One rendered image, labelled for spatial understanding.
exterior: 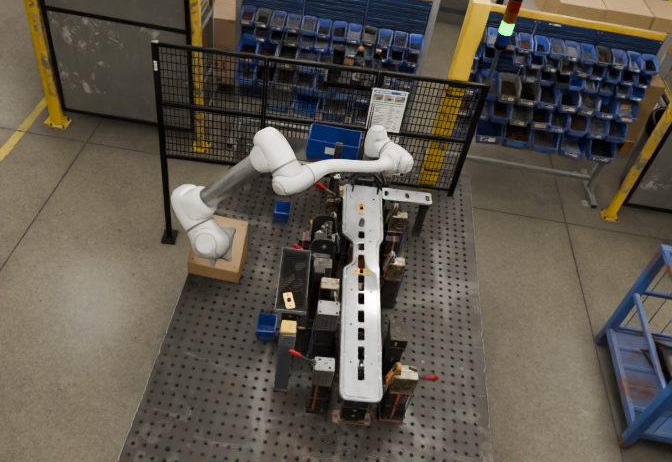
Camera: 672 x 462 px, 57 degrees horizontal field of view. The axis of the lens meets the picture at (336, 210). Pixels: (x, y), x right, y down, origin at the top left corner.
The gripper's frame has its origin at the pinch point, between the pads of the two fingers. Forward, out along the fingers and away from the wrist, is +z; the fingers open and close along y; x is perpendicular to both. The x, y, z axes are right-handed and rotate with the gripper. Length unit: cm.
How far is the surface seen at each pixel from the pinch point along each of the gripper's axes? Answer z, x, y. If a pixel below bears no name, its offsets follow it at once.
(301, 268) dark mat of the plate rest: -2, -63, -30
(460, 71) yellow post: -46, 58, 47
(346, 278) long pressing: 14, -52, -7
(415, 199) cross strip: 13.7, 12.9, 31.5
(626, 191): 83, 132, 228
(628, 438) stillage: 103, -74, 171
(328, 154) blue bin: 6.1, 35.2, -20.7
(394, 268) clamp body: 12.2, -43.5, 16.7
